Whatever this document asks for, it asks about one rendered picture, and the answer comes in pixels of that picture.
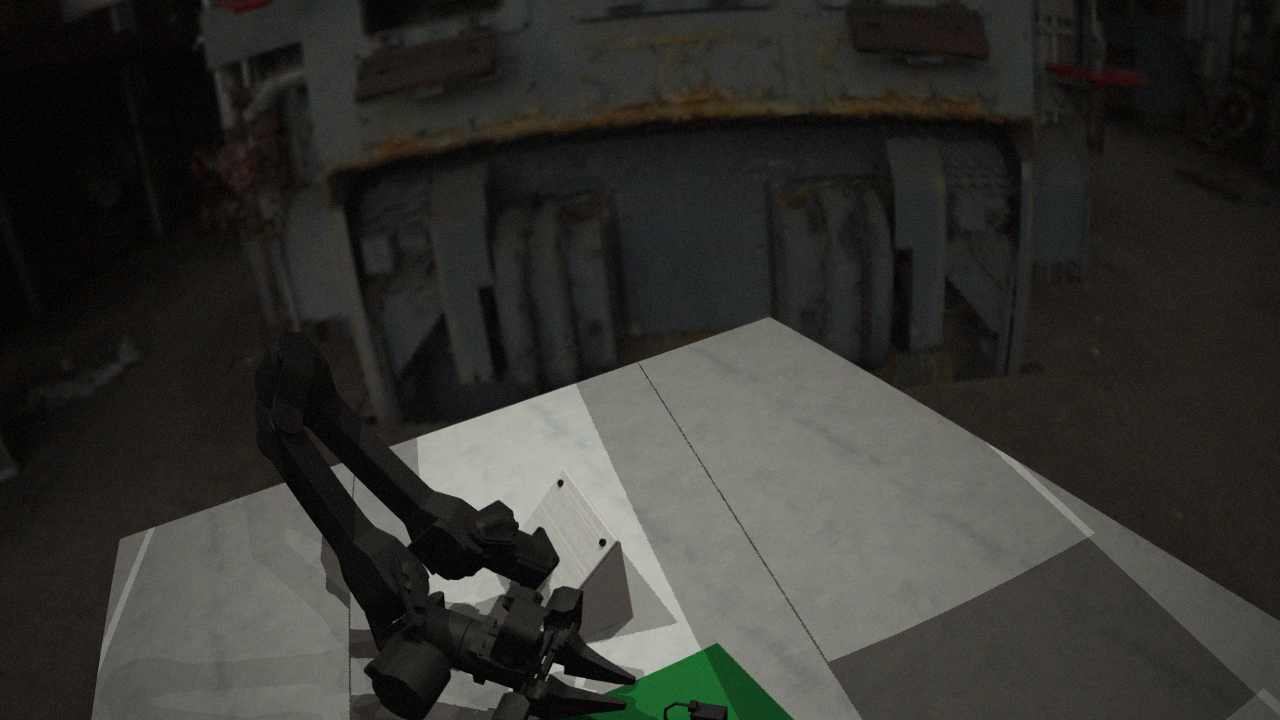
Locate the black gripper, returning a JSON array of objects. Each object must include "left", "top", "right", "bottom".
[{"left": 460, "top": 585, "right": 636, "bottom": 720}]

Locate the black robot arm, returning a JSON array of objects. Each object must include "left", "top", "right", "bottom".
[{"left": 253, "top": 331, "right": 561, "bottom": 720}]

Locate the green circuit board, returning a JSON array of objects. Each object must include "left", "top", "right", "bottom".
[{"left": 556, "top": 643, "right": 794, "bottom": 720}]

